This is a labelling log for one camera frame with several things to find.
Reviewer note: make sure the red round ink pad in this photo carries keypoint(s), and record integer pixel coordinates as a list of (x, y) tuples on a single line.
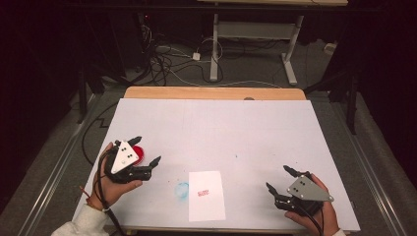
[(139, 154)]

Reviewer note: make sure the white-framed desk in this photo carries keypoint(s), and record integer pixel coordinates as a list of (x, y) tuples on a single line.
[(252, 30)]

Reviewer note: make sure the black metal stand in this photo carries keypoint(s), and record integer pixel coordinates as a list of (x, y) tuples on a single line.
[(82, 98), (352, 108)]

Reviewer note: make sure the metal floor rail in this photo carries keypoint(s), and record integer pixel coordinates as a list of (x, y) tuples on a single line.
[(54, 178), (377, 183)]

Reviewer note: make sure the white power adapter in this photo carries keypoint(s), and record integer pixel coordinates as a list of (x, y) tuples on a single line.
[(196, 56)]

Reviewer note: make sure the person's left hand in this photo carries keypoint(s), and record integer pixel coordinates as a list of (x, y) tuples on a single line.
[(109, 191)]

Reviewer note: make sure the white power strip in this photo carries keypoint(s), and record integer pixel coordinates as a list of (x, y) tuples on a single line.
[(329, 48)]

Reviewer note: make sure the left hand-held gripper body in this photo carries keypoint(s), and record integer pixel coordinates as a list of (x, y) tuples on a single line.
[(124, 160)]

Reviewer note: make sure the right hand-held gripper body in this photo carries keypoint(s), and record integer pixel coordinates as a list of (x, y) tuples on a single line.
[(308, 191)]

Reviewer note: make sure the white paper sheet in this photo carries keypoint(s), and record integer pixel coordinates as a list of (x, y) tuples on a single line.
[(206, 203)]

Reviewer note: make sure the person's right hand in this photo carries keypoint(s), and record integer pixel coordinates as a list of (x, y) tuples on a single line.
[(327, 223)]

